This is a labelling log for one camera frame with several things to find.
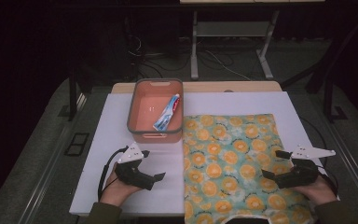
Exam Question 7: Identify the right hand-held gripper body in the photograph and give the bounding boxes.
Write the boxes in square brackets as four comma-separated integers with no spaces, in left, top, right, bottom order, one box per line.
[274,144,337,189]

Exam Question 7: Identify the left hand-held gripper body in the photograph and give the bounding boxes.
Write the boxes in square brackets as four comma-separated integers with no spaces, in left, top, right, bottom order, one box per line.
[115,142,155,191]

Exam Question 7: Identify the orange slice print cloth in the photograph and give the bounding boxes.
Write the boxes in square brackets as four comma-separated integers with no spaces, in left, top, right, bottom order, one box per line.
[182,113,315,224]

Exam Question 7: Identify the person's right hand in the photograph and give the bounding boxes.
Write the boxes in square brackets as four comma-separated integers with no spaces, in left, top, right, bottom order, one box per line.
[292,175,338,205]

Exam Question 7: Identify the person's left hand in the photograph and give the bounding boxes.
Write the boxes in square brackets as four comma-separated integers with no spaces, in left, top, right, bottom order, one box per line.
[100,162,144,206]

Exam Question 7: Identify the toothpaste tube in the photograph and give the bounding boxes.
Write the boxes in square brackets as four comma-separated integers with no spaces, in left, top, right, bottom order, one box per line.
[152,93,181,133]

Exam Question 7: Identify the pink bin with grey rim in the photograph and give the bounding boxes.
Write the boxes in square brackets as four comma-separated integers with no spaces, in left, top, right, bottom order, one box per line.
[126,77,185,145]

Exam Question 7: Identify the white board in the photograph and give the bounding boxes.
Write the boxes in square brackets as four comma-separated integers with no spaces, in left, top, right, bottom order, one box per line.
[69,91,340,217]

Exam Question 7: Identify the black metal stand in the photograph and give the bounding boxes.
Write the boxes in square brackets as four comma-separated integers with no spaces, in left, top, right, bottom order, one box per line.
[57,66,94,123]
[280,10,358,124]

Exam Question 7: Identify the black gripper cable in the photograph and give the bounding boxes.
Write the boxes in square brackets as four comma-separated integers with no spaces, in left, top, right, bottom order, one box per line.
[97,145,131,202]
[297,115,339,198]

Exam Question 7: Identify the aluminium floor rail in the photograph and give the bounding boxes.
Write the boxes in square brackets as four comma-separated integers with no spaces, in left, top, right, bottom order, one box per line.
[327,119,358,218]
[17,92,88,224]

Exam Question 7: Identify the black rectangular floor frame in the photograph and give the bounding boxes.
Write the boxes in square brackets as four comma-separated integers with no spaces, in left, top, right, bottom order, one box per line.
[63,132,90,157]

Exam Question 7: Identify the black floor cables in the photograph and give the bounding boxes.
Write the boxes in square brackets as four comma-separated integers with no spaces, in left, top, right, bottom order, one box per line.
[126,34,194,82]

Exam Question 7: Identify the grey metal desk frame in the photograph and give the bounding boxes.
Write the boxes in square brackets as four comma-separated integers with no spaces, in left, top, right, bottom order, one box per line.
[180,0,326,81]

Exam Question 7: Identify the white floor cable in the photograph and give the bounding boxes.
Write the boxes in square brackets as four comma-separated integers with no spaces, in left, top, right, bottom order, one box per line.
[204,49,252,82]

